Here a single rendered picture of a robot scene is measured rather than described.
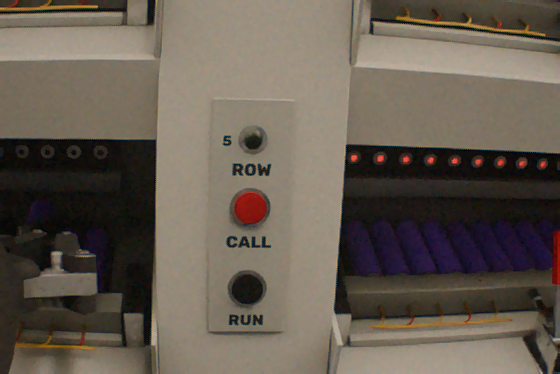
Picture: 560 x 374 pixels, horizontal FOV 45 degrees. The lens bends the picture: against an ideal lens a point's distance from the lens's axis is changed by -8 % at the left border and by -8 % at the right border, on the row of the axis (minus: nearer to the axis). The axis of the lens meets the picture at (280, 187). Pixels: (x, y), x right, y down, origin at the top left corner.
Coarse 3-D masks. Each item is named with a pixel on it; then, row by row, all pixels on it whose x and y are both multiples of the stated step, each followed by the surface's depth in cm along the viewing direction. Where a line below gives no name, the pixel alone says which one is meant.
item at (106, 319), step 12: (48, 300) 42; (108, 300) 43; (120, 300) 43; (36, 312) 41; (48, 312) 41; (60, 312) 41; (72, 312) 42; (96, 312) 42; (108, 312) 42; (120, 312) 42; (24, 324) 42; (36, 324) 42; (48, 324) 42; (60, 324) 42; (72, 324) 42; (84, 324) 42; (96, 324) 42; (108, 324) 42; (120, 324) 42; (84, 336) 41; (72, 348) 41; (84, 348) 41
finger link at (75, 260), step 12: (60, 240) 34; (72, 240) 35; (72, 252) 30; (84, 252) 29; (72, 264) 29; (84, 264) 29; (72, 300) 29; (84, 300) 29; (96, 300) 29; (84, 312) 29
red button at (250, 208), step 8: (248, 192) 36; (240, 200) 36; (248, 200) 36; (256, 200) 36; (264, 200) 36; (240, 208) 36; (248, 208) 36; (256, 208) 36; (264, 208) 36; (240, 216) 36; (248, 216) 36; (256, 216) 36
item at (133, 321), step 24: (0, 168) 52; (24, 168) 52; (120, 240) 52; (144, 240) 52; (120, 264) 50; (144, 264) 45; (120, 288) 47; (144, 288) 44; (144, 312) 43; (144, 336) 42; (24, 360) 40; (48, 360) 41; (72, 360) 41; (96, 360) 41; (120, 360) 42; (144, 360) 42
